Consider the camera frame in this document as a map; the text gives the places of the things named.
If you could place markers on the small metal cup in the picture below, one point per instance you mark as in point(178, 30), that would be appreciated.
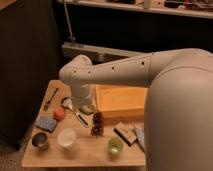
point(40, 141)

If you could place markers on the yellow plastic bin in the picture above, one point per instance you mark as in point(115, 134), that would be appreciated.
point(120, 101)

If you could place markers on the blue sponge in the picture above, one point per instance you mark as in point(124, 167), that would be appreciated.
point(46, 123)

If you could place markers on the white paper cup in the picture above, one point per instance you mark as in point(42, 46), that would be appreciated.
point(66, 138)

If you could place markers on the green plastic cup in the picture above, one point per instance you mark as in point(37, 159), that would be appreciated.
point(115, 146)

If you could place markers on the metal stand pole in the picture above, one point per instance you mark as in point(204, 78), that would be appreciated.
point(72, 37)

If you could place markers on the low wooden shelf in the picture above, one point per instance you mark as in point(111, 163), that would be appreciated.
point(90, 53)

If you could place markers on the dark pine cone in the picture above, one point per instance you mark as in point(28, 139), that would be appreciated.
point(97, 125)

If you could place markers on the orange round fruit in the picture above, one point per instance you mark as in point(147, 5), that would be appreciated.
point(59, 113)

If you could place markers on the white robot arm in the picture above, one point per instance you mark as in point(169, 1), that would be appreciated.
point(178, 113)

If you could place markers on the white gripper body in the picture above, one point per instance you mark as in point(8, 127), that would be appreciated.
point(87, 109)

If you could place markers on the blue grey cloth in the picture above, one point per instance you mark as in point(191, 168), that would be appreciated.
point(140, 136)

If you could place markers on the metal fork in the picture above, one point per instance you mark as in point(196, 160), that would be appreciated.
point(48, 103)

